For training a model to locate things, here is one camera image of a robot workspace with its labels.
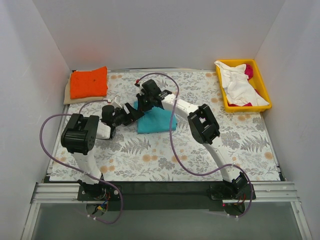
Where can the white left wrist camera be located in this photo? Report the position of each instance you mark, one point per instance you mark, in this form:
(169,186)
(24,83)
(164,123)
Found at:
(115,103)

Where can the white t shirt in bin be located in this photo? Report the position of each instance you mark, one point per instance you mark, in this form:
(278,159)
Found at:
(238,90)

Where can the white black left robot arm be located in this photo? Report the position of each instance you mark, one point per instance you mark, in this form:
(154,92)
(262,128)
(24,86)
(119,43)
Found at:
(80,134)

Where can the turquoise t shirt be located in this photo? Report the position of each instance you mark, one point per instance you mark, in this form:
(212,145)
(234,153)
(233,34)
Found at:
(156,120)

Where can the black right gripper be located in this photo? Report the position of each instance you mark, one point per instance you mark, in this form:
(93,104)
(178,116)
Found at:
(144,102)

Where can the floral patterned table mat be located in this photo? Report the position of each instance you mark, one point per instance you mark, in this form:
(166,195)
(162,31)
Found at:
(130,156)

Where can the aluminium frame rail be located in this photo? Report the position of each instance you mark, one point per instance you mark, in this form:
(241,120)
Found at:
(265,191)

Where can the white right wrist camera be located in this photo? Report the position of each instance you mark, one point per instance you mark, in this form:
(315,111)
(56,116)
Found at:
(139,86)

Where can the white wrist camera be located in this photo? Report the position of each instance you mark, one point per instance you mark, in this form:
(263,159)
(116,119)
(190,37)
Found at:
(115,103)
(139,86)

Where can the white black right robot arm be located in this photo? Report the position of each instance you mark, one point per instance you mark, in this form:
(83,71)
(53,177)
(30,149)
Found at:
(204,129)

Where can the yellow plastic bin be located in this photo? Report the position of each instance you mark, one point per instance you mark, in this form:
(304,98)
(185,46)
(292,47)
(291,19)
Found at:
(256,81)

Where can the orange folded t shirt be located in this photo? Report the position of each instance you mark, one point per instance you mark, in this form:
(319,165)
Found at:
(85,84)

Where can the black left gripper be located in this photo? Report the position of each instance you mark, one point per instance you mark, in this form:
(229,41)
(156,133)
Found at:
(129,114)

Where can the beige folded t shirt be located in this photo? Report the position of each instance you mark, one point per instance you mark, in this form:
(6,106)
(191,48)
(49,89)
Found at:
(68,100)

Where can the magenta t shirt in bin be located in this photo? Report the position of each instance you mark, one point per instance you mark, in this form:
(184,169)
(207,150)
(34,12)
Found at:
(249,70)

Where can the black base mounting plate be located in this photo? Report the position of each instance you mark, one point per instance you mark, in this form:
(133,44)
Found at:
(161,195)

